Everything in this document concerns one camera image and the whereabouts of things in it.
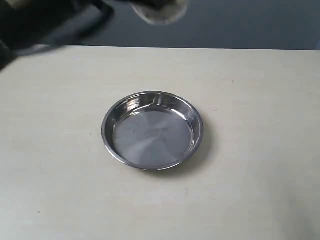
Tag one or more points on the clear plastic shaker bottle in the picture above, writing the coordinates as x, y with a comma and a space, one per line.
160, 12

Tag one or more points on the round stainless steel plate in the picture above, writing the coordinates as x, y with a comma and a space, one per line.
152, 130

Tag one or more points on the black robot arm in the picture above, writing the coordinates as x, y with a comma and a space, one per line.
24, 23

